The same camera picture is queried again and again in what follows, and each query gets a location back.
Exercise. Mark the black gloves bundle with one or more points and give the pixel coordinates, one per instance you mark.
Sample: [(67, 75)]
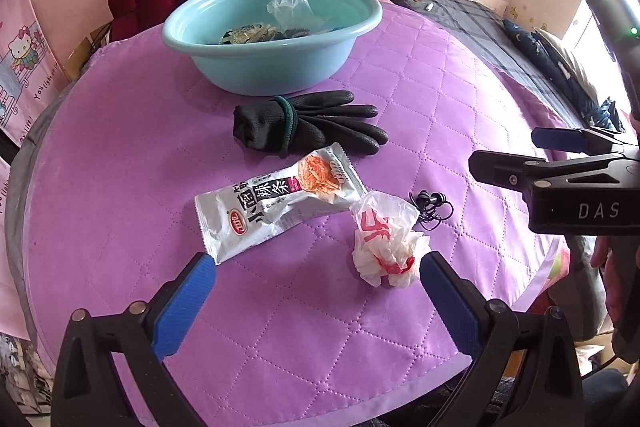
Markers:
[(340, 127)]

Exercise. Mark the silver snack packet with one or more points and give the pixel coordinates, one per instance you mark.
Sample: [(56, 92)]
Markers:
[(250, 222)]

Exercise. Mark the blue star-print pillow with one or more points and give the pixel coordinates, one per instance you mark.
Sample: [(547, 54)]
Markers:
[(550, 57)]

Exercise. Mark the pink cartoon cat wall hanging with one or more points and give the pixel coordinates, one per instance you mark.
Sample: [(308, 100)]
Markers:
[(25, 52)]

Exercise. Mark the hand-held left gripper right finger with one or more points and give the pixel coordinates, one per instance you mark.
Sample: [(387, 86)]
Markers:
[(450, 307)]

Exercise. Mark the teal plastic basin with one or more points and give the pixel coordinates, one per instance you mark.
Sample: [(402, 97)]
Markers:
[(260, 67)]

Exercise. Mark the pink printed blanket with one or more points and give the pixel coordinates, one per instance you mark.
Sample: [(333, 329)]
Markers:
[(555, 267)]

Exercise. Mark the grey cloth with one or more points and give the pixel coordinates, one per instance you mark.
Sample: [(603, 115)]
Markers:
[(35, 147)]

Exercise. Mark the black earphones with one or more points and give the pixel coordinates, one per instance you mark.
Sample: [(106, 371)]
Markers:
[(425, 199)]

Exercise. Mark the person's right hand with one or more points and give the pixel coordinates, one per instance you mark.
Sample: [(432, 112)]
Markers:
[(602, 252)]

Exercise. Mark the open cardboard box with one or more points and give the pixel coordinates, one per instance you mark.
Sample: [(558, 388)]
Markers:
[(80, 57)]

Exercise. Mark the white red plastic bag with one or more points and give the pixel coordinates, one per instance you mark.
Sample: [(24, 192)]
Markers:
[(380, 232)]

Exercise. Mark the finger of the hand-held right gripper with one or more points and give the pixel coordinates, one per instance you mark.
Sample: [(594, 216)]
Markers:
[(555, 139), (500, 167)]

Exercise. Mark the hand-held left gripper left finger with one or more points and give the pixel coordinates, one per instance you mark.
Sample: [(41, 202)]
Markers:
[(182, 307)]

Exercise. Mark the clear plastic bag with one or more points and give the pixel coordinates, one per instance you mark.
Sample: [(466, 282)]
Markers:
[(290, 7)]

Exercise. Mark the purple quilted mat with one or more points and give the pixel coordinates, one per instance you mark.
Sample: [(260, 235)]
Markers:
[(150, 157)]

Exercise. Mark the small dark snack packet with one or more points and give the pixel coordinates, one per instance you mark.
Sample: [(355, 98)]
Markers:
[(245, 34)]

